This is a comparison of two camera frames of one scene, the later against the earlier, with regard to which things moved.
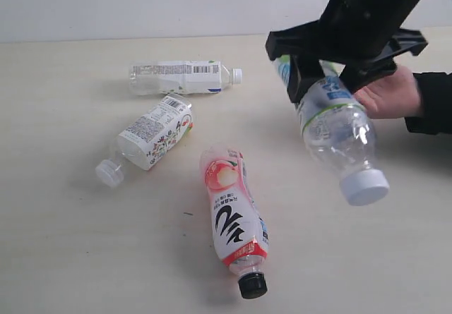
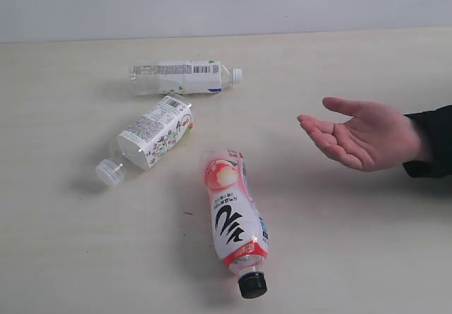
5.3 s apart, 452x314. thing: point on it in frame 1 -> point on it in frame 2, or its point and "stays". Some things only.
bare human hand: (395, 97) -> (376, 139)
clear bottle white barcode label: (181, 77) stays
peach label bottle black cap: (239, 231) stays
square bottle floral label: (150, 138) stays
